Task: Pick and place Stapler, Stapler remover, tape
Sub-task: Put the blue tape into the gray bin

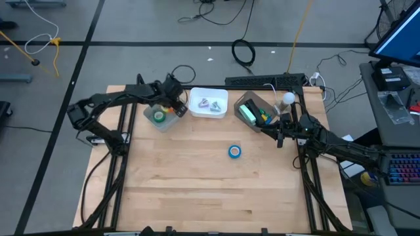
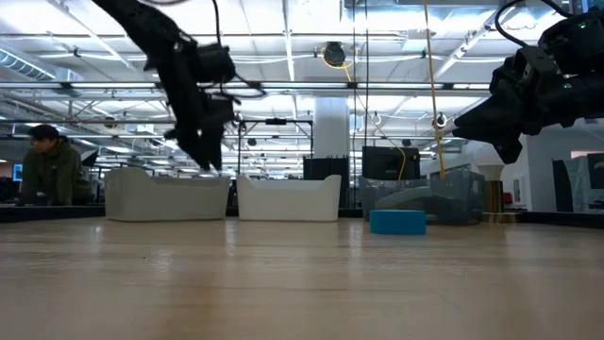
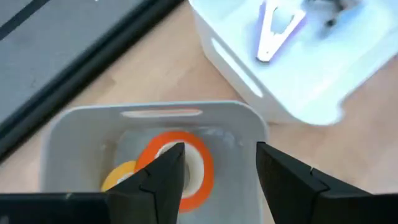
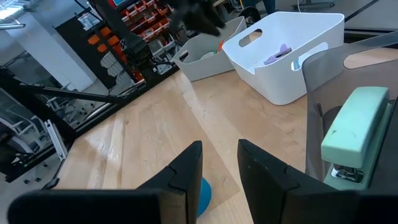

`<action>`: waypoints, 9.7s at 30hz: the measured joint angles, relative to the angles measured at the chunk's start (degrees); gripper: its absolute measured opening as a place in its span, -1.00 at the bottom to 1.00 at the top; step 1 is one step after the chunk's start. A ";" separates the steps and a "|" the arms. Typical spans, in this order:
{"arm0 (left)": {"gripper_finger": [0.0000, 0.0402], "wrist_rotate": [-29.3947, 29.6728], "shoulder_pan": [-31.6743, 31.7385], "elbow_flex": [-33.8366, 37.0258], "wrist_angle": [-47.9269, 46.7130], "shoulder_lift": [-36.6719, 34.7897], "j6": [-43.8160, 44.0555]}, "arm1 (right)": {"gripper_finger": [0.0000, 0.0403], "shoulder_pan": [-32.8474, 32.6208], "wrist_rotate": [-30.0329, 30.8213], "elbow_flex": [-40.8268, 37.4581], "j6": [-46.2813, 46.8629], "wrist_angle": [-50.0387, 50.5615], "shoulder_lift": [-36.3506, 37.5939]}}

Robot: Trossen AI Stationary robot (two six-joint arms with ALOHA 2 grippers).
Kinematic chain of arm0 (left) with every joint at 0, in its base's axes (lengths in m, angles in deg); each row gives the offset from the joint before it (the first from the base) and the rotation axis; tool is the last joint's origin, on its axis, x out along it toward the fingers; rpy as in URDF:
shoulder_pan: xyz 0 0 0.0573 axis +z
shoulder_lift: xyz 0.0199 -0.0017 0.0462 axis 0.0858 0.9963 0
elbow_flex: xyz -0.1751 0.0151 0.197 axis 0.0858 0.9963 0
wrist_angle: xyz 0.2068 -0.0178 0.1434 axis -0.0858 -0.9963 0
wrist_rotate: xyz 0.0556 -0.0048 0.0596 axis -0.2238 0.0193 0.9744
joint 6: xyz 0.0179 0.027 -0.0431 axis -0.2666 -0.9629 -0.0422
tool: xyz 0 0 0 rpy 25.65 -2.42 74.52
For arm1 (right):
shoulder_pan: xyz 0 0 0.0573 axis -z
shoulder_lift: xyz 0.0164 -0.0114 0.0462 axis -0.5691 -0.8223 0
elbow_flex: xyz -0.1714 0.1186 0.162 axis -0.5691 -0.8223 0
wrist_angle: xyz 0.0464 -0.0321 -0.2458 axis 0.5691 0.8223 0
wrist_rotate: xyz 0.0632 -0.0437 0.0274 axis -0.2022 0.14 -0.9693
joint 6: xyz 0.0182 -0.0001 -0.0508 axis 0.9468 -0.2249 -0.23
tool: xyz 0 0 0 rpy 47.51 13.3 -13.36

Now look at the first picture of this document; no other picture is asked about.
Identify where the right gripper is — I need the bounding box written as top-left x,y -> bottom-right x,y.
261,123 -> 301,149

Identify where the black stapler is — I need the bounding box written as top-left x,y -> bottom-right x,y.
245,98 -> 265,127

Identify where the mint green stapler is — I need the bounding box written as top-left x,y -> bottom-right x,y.
238,104 -> 257,126

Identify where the blue tape roll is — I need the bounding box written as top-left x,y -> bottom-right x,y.
228,144 -> 242,159

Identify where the white plastic bin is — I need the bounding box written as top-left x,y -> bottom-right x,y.
188,87 -> 230,119

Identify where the light grey plastic bin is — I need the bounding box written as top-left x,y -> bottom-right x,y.
143,101 -> 182,133

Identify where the white globe lamp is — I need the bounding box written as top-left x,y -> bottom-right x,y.
274,91 -> 297,115

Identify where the dark translucent plastic bin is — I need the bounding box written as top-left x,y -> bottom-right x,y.
234,90 -> 282,134

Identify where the white power adapter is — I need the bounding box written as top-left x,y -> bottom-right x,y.
308,71 -> 327,101

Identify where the white paper sheet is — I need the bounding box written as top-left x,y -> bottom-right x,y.
339,134 -> 373,178

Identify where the grey desk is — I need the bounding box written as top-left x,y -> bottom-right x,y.
359,60 -> 420,230

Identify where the yellow and blue roll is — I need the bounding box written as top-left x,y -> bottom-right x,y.
360,170 -> 378,187

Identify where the clear plastic bag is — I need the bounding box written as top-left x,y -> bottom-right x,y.
377,90 -> 416,125

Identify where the black mini computer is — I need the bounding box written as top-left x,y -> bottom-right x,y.
371,66 -> 411,92

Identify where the backlit keyboard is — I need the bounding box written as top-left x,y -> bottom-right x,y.
382,151 -> 420,187

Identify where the black floor fan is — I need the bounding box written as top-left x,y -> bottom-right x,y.
364,0 -> 417,45

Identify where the black computer monitor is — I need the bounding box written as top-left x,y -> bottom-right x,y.
369,0 -> 420,69

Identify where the yellow pole with black tip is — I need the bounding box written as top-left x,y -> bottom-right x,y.
0,29 -> 42,66

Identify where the coiled black cable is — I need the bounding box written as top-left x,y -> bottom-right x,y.
231,38 -> 257,75

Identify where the black aluminium table frame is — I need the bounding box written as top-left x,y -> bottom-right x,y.
78,73 -> 354,234

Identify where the yellow hanging cable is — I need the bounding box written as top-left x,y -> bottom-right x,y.
287,0 -> 314,73

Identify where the yellow cable plug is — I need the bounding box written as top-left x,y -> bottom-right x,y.
51,37 -> 62,78

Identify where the white floor cable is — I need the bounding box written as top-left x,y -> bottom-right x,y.
24,0 -> 60,55

